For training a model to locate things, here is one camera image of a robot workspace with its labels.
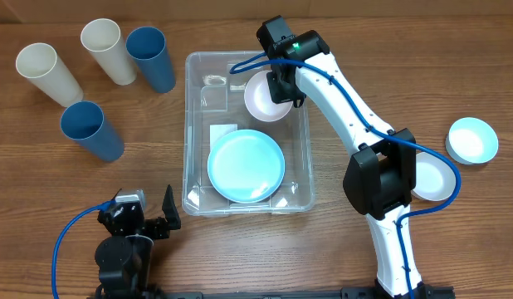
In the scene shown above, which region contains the pink bowl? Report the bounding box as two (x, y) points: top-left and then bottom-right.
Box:
(244, 71), (293, 122)

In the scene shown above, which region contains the light blue plate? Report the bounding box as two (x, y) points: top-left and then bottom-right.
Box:
(207, 130), (286, 203)

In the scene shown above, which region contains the cream cup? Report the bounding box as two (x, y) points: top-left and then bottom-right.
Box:
(80, 18), (137, 86)
(15, 42), (84, 107)

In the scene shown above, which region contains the grey bowl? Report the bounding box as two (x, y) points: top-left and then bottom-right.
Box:
(411, 152), (456, 201)

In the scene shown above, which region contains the light blue bowl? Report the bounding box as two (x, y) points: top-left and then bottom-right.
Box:
(445, 117), (499, 164)

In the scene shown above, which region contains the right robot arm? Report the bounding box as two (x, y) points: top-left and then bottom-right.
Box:
(256, 16), (423, 298)

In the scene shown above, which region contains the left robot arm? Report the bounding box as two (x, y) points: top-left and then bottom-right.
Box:
(95, 186), (181, 298)

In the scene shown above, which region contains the clear plastic storage bin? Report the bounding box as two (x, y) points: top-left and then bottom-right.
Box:
(182, 51), (315, 217)

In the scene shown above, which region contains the blue cup lower left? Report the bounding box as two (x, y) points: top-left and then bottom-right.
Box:
(60, 100), (125, 162)

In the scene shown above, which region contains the blue cup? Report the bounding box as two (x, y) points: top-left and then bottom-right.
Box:
(60, 100), (125, 162)
(125, 27), (176, 93)

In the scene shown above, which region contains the blue cup top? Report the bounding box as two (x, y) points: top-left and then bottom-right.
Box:
(125, 27), (176, 93)

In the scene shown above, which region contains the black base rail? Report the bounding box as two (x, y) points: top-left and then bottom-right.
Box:
(163, 285), (456, 299)

